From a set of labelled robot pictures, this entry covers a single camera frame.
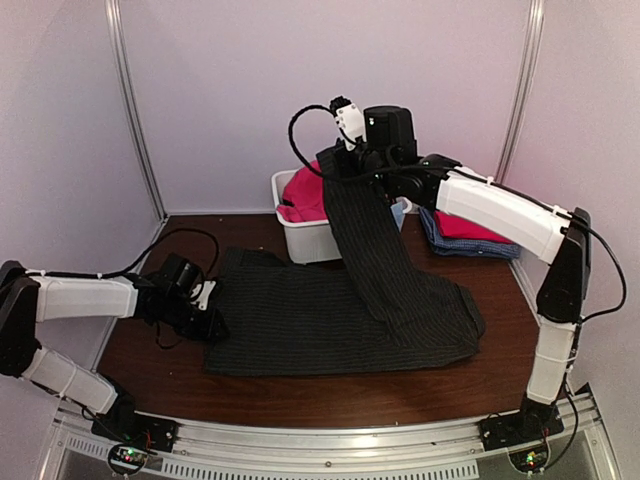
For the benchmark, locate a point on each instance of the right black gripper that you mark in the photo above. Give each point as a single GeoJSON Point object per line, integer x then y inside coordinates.
{"type": "Point", "coordinates": [342, 167]}

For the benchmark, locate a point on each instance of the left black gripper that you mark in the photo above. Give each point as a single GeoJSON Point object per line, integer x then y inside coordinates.
{"type": "Point", "coordinates": [209, 331]}

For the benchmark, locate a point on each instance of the red t-shirt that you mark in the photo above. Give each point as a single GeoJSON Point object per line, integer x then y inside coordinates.
{"type": "Point", "coordinates": [454, 227]}

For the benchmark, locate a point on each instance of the black striped shirt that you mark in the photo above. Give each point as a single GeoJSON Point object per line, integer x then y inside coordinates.
{"type": "Point", "coordinates": [378, 313]}

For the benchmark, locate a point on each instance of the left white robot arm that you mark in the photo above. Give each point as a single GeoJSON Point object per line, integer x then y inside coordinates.
{"type": "Point", "coordinates": [177, 295]}

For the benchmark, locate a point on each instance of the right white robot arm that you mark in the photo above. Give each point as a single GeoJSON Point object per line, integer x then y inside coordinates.
{"type": "Point", "coordinates": [378, 146]}

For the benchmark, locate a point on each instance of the white plastic laundry bin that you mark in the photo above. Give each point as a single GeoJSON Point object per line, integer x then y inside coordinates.
{"type": "Point", "coordinates": [307, 242]}

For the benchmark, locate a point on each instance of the light blue shirt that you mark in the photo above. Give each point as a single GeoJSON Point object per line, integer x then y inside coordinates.
{"type": "Point", "coordinates": [399, 209]}

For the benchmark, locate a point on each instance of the pink garment in bin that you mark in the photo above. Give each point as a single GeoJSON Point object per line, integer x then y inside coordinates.
{"type": "Point", "coordinates": [302, 198]}

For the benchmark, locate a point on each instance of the folded blue checkered shirt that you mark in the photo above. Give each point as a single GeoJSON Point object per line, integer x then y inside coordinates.
{"type": "Point", "coordinates": [446, 246]}

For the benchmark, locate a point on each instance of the left circuit board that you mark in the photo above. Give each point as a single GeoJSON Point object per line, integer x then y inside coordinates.
{"type": "Point", "coordinates": [126, 460]}

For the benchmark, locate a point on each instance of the circuit board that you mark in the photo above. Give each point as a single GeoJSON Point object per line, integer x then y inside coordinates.
{"type": "Point", "coordinates": [530, 459]}
{"type": "Point", "coordinates": [126, 460]}

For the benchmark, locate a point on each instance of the right circuit board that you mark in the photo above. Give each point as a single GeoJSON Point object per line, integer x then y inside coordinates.
{"type": "Point", "coordinates": [530, 459]}

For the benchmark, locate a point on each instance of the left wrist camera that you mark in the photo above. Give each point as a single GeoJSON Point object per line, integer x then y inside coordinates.
{"type": "Point", "coordinates": [205, 294]}

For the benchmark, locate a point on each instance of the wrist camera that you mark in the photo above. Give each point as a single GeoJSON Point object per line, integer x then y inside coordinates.
{"type": "Point", "coordinates": [205, 294]}
{"type": "Point", "coordinates": [349, 121]}

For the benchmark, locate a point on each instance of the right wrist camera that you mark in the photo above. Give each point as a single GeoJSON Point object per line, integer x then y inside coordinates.
{"type": "Point", "coordinates": [349, 121]}

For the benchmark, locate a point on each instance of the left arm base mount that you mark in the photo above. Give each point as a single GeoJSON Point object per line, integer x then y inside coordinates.
{"type": "Point", "coordinates": [149, 433]}

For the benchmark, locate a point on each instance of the front aluminium rail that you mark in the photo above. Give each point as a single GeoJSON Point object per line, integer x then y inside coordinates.
{"type": "Point", "coordinates": [441, 450]}

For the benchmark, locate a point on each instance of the right aluminium frame post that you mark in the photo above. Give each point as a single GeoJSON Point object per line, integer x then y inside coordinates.
{"type": "Point", "coordinates": [529, 59]}

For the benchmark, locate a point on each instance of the aluminium frame post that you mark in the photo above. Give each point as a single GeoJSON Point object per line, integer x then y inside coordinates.
{"type": "Point", "coordinates": [133, 118]}
{"type": "Point", "coordinates": [529, 59]}

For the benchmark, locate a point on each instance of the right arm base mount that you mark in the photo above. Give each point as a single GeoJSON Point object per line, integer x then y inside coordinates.
{"type": "Point", "coordinates": [508, 430]}

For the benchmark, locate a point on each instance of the left aluminium frame post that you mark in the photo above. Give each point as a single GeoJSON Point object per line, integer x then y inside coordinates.
{"type": "Point", "coordinates": [133, 118]}

